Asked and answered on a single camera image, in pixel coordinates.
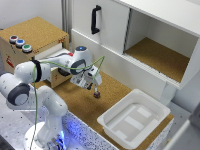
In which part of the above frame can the green cable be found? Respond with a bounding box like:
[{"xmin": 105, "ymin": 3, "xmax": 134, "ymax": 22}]
[{"xmin": 29, "ymin": 55, "xmax": 107, "ymax": 150}]

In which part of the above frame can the green button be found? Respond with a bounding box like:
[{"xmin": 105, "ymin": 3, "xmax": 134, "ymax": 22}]
[{"xmin": 21, "ymin": 43, "xmax": 33, "ymax": 54}]

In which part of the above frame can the white cabinet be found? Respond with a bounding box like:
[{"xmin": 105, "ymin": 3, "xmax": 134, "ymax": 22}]
[{"xmin": 70, "ymin": 0, "xmax": 200, "ymax": 108}]

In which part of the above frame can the white plastic box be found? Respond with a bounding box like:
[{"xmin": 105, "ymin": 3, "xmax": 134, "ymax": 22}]
[{"xmin": 96, "ymin": 88, "xmax": 172, "ymax": 150}]

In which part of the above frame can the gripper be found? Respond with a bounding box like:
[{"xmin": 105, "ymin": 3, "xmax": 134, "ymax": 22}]
[{"xmin": 69, "ymin": 64, "xmax": 103, "ymax": 91}]

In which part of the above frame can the red button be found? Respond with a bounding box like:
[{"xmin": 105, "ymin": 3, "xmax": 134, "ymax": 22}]
[{"xmin": 9, "ymin": 34, "xmax": 19, "ymax": 45}]

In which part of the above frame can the blue button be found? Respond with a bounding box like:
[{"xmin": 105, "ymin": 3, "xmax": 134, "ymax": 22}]
[{"xmin": 15, "ymin": 38, "xmax": 26, "ymax": 49}]

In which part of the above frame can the purple block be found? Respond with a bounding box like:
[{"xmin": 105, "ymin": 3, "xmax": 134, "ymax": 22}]
[{"xmin": 93, "ymin": 91, "xmax": 101, "ymax": 100}]

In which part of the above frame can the black drawer handle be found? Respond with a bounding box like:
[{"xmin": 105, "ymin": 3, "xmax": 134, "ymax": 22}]
[{"xmin": 57, "ymin": 66, "xmax": 72, "ymax": 78}]

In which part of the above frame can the black door handle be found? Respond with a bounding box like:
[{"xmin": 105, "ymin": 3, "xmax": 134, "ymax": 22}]
[{"xmin": 90, "ymin": 4, "xmax": 102, "ymax": 36}]

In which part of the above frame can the white sliding door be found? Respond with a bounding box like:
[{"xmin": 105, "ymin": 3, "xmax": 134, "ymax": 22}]
[{"xmin": 72, "ymin": 0, "xmax": 131, "ymax": 56}]

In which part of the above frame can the wooden drawer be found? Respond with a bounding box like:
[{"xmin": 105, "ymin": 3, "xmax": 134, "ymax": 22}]
[{"xmin": 39, "ymin": 46, "xmax": 80, "ymax": 90}]

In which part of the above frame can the wooden drawer box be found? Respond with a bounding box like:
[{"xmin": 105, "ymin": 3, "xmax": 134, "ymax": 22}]
[{"xmin": 0, "ymin": 16, "xmax": 71, "ymax": 88}]

